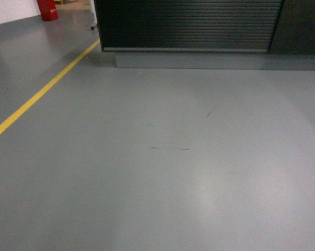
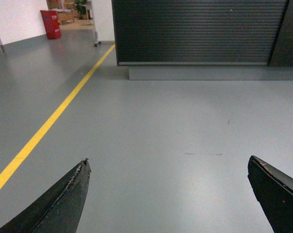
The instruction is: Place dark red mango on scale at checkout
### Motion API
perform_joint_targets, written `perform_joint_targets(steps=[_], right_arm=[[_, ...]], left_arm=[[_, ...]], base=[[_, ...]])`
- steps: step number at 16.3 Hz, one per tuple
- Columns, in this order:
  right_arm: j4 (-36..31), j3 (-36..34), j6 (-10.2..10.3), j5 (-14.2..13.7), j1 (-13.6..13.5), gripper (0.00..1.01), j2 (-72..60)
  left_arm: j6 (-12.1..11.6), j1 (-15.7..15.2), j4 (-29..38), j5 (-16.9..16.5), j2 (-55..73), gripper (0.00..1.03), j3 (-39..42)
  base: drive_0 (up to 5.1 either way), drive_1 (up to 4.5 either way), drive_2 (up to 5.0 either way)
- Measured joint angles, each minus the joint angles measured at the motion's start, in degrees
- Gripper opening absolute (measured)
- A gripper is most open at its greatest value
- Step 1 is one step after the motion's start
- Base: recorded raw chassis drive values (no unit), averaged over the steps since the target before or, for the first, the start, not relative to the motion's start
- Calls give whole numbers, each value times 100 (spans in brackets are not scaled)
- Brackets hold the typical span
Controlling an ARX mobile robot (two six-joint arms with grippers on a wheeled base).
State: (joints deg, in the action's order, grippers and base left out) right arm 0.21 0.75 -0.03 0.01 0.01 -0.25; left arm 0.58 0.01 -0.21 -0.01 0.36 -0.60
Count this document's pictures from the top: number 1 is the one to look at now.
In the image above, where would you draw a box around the black slatted checkout counter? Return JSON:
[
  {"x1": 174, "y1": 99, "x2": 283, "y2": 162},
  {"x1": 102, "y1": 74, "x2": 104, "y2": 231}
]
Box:
[{"x1": 95, "y1": 1, "x2": 315, "y2": 71}]

